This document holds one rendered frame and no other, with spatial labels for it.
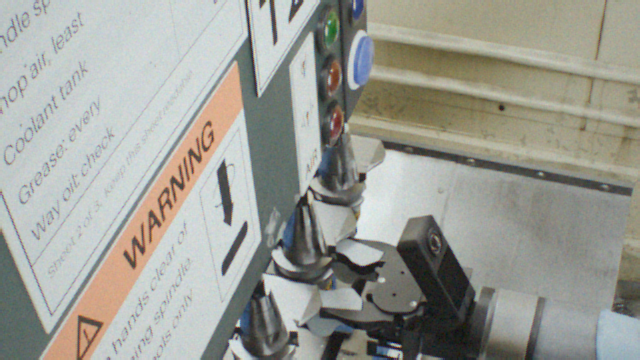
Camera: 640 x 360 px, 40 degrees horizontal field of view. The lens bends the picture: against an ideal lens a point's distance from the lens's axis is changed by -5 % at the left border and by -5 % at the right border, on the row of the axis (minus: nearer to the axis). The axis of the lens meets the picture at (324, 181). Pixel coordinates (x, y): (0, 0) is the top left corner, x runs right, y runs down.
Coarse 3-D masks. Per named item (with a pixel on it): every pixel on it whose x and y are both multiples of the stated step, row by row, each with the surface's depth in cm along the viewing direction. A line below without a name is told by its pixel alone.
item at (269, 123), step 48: (336, 0) 48; (240, 48) 37; (336, 48) 50; (288, 96) 44; (336, 96) 52; (288, 144) 45; (144, 192) 31; (288, 192) 47; (0, 240) 23; (0, 288) 23; (240, 288) 42; (0, 336) 24; (48, 336) 26
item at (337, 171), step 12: (348, 132) 92; (336, 144) 91; (348, 144) 92; (324, 156) 93; (336, 156) 92; (348, 156) 93; (324, 168) 94; (336, 168) 93; (348, 168) 94; (324, 180) 95; (336, 180) 94; (348, 180) 94
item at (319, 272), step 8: (280, 240) 90; (328, 240) 89; (280, 248) 89; (328, 248) 89; (272, 256) 88; (280, 256) 88; (328, 256) 90; (280, 264) 87; (288, 264) 87; (296, 264) 87; (312, 264) 87; (320, 264) 87; (328, 264) 87; (280, 272) 89; (288, 272) 87; (296, 272) 87; (304, 272) 87; (312, 272) 87; (320, 272) 87; (328, 272) 89; (304, 280) 88; (312, 280) 88; (320, 280) 88
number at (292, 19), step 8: (288, 0) 41; (296, 0) 42; (304, 0) 43; (288, 8) 41; (296, 8) 42; (304, 8) 43; (288, 16) 41; (296, 16) 42; (288, 24) 41; (296, 24) 42; (288, 32) 41
